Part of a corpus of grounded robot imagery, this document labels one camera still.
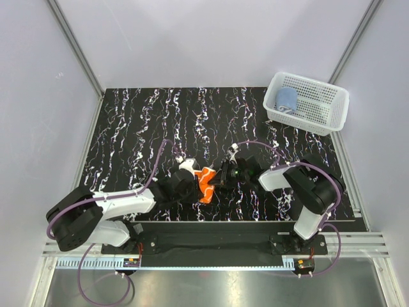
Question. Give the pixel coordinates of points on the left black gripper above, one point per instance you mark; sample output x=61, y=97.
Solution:
x=195, y=195

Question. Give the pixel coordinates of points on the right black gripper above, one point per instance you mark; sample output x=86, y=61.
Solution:
x=222, y=179

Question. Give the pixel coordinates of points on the orange white patterned towel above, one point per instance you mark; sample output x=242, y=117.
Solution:
x=204, y=176

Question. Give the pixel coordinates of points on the light blue towel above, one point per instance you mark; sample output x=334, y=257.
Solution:
x=286, y=100

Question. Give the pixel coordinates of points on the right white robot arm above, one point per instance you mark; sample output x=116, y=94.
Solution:
x=317, y=187

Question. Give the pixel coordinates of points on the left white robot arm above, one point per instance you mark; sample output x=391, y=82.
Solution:
x=86, y=217

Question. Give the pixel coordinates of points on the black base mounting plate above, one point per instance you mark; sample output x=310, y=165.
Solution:
x=276, y=237

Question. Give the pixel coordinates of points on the white plastic basket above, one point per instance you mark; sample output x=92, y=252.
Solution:
x=322, y=108

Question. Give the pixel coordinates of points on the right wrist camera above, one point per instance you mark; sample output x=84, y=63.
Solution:
x=232, y=151

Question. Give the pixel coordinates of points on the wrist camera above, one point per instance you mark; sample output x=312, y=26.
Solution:
x=232, y=151
x=189, y=164

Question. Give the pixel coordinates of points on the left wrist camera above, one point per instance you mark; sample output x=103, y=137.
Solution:
x=189, y=164

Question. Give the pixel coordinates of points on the aluminium rail frame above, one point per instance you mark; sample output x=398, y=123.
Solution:
x=332, y=246

